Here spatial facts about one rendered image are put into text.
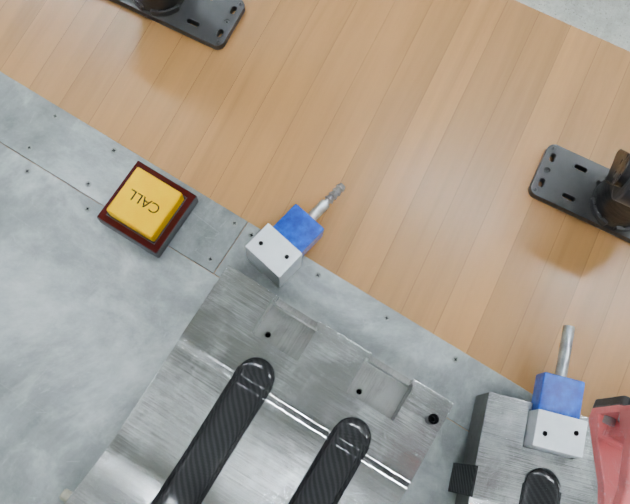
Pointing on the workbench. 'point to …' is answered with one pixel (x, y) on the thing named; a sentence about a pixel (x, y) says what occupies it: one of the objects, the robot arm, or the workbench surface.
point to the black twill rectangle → (463, 479)
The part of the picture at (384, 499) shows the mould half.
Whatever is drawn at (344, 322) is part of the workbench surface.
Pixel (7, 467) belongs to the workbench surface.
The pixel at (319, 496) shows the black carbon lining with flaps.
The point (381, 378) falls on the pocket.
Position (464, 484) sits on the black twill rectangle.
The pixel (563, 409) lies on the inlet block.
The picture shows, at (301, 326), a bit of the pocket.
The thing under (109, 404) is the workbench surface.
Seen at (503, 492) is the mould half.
